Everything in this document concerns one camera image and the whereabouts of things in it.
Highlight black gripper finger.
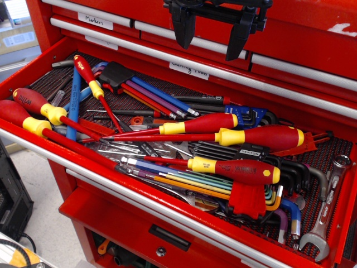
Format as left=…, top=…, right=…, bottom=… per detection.
left=171, top=3, right=196, bottom=49
left=225, top=12, right=255, bottom=61

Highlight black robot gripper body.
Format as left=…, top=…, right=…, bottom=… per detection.
left=163, top=1, right=273, bottom=31

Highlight large red yellow screwdriver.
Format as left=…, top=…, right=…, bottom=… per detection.
left=105, top=125, right=305, bottom=151

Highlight Cutting Tools label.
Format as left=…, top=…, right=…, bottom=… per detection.
left=169, top=62, right=210, bottom=80

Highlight red tool chest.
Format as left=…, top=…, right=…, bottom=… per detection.
left=27, top=1, right=356, bottom=267

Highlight black red precision screwdriver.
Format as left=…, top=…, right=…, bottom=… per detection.
left=175, top=96, right=230, bottom=105

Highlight blue holder hex keys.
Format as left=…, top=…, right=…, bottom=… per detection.
left=225, top=105, right=278, bottom=130

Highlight black holder colored hex keys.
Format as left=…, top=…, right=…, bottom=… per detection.
left=99, top=61, right=199, bottom=119

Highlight Markers label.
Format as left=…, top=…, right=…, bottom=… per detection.
left=78, top=12, right=113, bottom=30

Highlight red yellow screwdriver middle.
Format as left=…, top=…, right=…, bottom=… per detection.
left=80, top=112, right=239, bottom=143

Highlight small red yellow screwdriver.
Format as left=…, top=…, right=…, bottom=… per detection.
left=74, top=55, right=123, bottom=133

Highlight orange plastic key holder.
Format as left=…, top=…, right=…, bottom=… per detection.
left=272, top=132, right=330, bottom=157

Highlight red yellow screwdriver front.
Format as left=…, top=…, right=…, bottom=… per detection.
left=144, top=156, right=281, bottom=185

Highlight Tekton black hex key set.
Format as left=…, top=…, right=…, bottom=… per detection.
left=189, top=141, right=328, bottom=201

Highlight open red drawer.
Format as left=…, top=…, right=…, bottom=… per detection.
left=0, top=36, right=357, bottom=268

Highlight silver combination wrench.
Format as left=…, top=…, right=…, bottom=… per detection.
left=299, top=154, right=353, bottom=262

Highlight red holder colored hex keys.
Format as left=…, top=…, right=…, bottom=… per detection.
left=119, top=157, right=301, bottom=243

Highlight red yellow Wiha screwdriver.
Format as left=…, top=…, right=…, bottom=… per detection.
left=13, top=88, right=109, bottom=145

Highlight long red yellow screwdriver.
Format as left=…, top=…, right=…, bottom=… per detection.
left=1, top=100, right=127, bottom=174

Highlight black equipment box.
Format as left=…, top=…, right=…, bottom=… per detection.
left=1, top=144, right=33, bottom=241

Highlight blue handled tool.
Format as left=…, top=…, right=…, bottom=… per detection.
left=66, top=68, right=81, bottom=141

